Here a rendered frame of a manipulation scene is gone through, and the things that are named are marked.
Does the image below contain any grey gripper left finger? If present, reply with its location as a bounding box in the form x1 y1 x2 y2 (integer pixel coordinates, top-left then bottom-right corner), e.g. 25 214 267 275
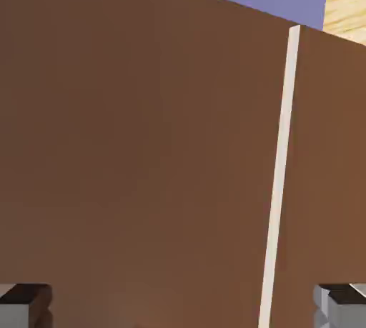
0 282 54 328

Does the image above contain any brown cabinet door front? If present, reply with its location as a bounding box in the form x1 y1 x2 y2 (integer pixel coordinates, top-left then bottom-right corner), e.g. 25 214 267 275
268 25 366 328
0 0 297 328

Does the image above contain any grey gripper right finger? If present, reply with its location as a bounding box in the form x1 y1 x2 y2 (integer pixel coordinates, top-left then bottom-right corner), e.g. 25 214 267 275
312 282 366 328

